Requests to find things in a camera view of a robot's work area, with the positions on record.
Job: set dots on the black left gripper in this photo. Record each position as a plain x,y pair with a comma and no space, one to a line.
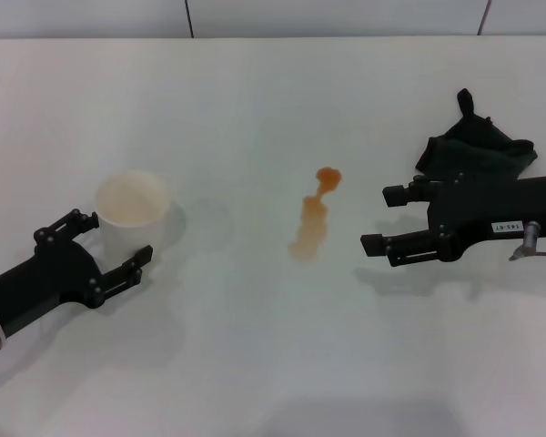
50,277

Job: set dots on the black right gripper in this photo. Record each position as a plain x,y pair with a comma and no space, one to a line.
482,209

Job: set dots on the white paper cup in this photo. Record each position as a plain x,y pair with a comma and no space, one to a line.
127,227

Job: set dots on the dark blue rag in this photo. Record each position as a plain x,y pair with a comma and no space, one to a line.
478,150

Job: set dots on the brown water stain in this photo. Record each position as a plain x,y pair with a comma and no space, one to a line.
311,223

